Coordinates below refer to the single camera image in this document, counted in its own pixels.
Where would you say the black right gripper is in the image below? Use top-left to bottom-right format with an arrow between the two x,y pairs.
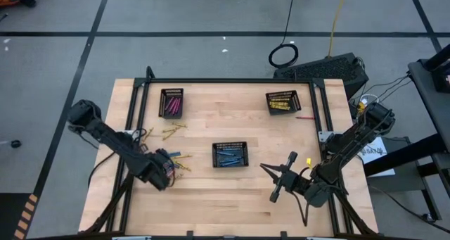
259,151 -> 311,204

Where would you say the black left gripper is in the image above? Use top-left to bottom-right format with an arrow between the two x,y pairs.
139,148 -> 176,192

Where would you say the black plastic mesh basket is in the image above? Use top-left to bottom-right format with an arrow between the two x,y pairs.
212,141 -> 250,169
157,87 -> 185,120
264,89 -> 303,116

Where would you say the white printed paper sheet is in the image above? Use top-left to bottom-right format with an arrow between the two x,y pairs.
358,138 -> 397,178

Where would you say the black equipment stand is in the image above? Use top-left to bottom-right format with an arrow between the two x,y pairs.
363,42 -> 450,234

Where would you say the black coiled cable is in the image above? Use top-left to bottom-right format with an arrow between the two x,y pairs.
268,0 -> 300,70

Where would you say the white cable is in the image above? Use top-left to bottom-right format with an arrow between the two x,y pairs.
358,93 -> 380,107

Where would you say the black floor cable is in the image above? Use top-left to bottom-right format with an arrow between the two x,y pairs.
368,184 -> 450,234

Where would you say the yellow hanging cable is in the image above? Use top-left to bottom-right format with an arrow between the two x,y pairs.
327,0 -> 350,57

